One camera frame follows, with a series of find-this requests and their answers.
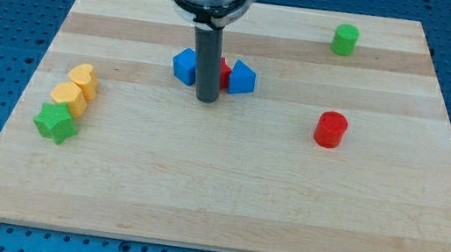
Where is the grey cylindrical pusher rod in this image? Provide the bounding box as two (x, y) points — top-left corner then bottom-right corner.
(194, 26), (223, 103)

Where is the red block behind rod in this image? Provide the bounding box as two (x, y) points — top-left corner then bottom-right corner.
(219, 58), (232, 89)

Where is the blue cube block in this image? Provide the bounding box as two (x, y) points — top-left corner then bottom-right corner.
(173, 48), (196, 87)

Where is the blue triangular prism block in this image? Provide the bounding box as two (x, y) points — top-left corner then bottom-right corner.
(227, 59), (257, 95)

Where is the yellow heart block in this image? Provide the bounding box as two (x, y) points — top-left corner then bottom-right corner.
(68, 63), (98, 101)

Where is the green cylinder block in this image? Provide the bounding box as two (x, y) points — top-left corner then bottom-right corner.
(330, 24), (360, 56)

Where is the red cylinder block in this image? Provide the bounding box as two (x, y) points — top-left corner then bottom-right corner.
(314, 111), (349, 149)

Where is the yellow hexagon block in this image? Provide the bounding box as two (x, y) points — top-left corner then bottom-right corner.
(50, 81), (88, 118)

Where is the green star block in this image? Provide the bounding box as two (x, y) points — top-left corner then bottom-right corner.
(33, 102), (78, 145)

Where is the wooden board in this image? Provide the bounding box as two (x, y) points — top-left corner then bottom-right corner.
(0, 0), (451, 252)

